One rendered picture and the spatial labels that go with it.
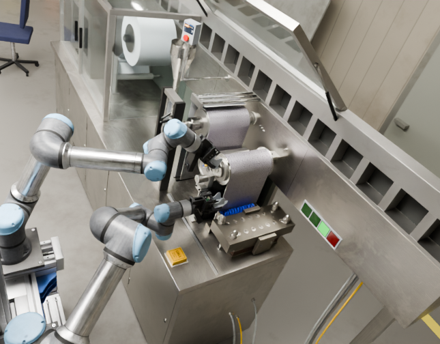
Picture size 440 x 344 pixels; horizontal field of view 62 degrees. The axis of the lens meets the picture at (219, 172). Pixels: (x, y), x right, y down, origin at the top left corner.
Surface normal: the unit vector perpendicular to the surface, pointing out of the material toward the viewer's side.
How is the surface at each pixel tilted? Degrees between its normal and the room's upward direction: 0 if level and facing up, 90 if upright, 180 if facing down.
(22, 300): 0
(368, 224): 90
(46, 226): 0
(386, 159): 90
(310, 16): 83
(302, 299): 0
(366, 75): 90
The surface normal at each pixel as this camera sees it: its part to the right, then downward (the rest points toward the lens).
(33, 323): 0.12, -0.81
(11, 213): 0.25, -0.67
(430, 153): -0.85, 0.14
